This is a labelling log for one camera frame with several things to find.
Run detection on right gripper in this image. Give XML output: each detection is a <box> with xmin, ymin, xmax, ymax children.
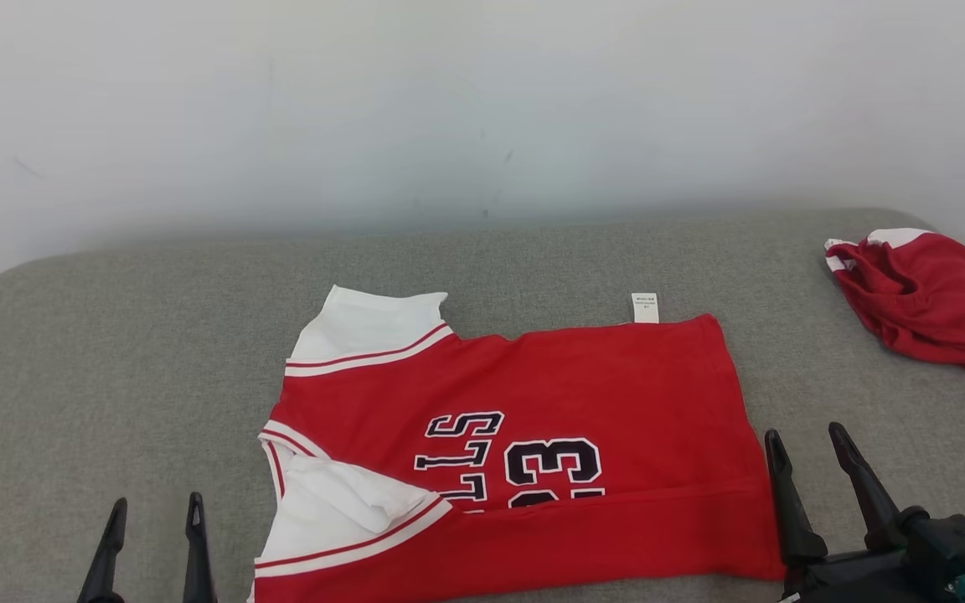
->
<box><xmin>765</xmin><ymin>421</ymin><xmax>952</xmax><ymax>603</ymax></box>

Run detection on red shorts with white stripe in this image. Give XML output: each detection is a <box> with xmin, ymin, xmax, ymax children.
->
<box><xmin>823</xmin><ymin>228</ymin><xmax>965</xmax><ymax>379</ymax></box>

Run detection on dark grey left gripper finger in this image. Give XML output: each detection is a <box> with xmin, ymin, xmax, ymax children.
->
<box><xmin>76</xmin><ymin>498</ymin><xmax>128</xmax><ymax>603</ymax></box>
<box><xmin>183</xmin><ymin>492</ymin><xmax>217</xmax><ymax>603</ymax></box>

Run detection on red jersey with white sleeves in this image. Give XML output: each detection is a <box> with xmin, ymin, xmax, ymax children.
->
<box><xmin>248</xmin><ymin>285</ymin><xmax>788</xmax><ymax>603</ymax></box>

